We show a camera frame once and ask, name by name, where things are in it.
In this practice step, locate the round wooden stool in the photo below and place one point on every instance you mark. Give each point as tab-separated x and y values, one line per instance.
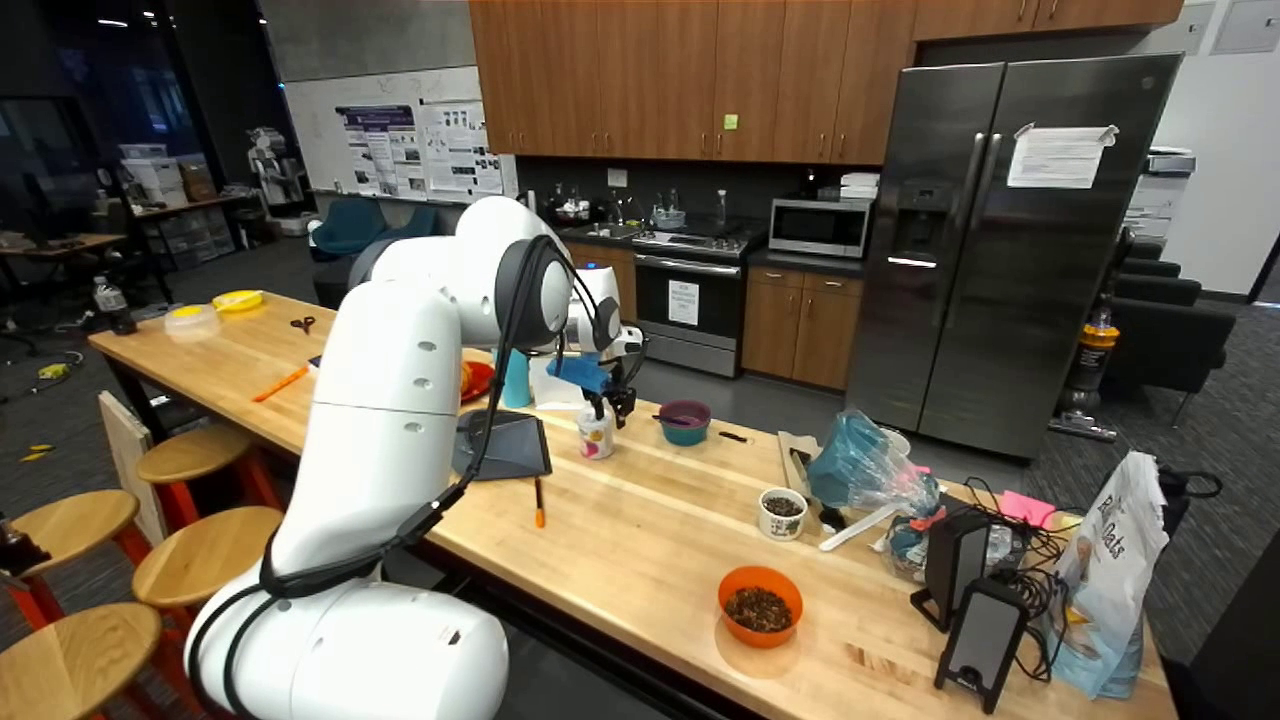
72	660
192	453
205	552
64	522

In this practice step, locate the teal bowl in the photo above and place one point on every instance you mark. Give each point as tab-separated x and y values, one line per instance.
685	426

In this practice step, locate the orange capped black pen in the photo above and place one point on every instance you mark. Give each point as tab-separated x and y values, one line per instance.
542	506

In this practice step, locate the silver microwave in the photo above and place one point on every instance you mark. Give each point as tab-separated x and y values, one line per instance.
816	229

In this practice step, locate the white cup with grounds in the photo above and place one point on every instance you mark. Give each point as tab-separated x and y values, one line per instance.
780	513

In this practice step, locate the stainless steel fridge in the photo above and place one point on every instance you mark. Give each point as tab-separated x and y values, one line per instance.
1012	265

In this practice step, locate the white oats bag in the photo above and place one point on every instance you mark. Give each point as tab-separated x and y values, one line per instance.
1113	585

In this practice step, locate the orange marker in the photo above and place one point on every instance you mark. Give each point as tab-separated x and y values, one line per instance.
282	387

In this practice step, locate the white paper sheet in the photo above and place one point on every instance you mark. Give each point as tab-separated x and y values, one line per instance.
1063	157

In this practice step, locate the grey tablet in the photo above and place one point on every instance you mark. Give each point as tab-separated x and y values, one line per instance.
512	447

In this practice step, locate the wooden base cabinet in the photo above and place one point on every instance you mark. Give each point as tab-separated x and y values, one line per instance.
800	325

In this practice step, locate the pink small item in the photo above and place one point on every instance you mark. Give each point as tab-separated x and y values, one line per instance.
1027	510

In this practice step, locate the wooden wall cabinets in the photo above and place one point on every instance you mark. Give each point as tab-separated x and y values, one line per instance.
666	82

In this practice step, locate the white wall poster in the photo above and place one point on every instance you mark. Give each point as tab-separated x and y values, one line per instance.
426	144

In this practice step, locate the steel oven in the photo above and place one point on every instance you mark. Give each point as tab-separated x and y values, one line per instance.
685	306

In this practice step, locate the red orange bowl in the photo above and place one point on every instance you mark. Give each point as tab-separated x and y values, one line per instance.
476	383

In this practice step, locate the grey plastic tube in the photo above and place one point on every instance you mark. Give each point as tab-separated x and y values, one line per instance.
853	529

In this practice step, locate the clear plastic bowl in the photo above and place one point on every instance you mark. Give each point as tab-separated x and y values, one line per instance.
191	320

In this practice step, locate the yellow item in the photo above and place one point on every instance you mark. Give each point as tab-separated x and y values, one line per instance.
242	300

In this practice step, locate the blue plastic bag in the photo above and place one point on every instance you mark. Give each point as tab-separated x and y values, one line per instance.
863	460

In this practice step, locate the upright vacuum cleaner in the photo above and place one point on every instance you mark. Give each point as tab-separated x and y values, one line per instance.
1091	373

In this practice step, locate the teal bottle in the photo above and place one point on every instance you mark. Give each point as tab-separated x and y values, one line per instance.
518	383

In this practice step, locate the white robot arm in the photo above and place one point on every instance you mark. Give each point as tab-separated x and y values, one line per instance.
385	403

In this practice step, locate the orange bowl with coffee grounds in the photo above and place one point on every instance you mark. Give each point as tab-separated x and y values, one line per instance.
762	606

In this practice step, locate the white paper packet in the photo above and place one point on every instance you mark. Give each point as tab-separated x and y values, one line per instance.
796	460

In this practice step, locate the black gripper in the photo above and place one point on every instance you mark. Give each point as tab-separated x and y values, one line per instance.
624	356

